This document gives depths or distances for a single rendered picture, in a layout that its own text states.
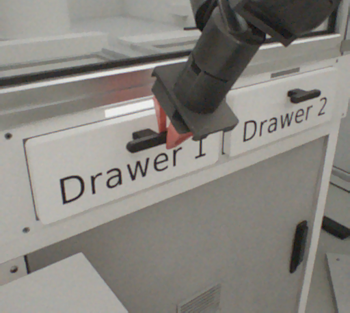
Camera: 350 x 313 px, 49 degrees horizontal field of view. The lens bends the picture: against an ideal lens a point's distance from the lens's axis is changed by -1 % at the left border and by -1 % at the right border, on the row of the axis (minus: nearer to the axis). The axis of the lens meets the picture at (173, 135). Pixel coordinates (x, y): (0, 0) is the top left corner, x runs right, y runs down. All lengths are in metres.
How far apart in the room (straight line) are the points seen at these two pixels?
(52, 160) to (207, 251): 0.41
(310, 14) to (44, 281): 0.42
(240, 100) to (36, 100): 0.32
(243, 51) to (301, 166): 0.55
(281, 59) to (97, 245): 0.43
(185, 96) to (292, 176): 0.51
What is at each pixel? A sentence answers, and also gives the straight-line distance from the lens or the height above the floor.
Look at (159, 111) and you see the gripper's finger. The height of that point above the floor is 0.95.
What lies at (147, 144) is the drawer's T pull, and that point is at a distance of 0.48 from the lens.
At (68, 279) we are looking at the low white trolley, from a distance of 0.52.
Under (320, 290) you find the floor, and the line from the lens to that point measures 1.65.
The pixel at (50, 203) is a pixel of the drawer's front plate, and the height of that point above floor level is 0.85.
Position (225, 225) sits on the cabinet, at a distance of 0.78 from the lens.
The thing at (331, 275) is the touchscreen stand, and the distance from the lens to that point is 1.68.
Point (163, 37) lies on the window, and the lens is 0.55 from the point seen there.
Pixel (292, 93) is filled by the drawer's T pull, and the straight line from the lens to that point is 0.70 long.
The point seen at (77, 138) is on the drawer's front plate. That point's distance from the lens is 0.48.
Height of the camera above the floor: 1.11
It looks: 23 degrees down
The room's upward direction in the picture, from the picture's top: straight up
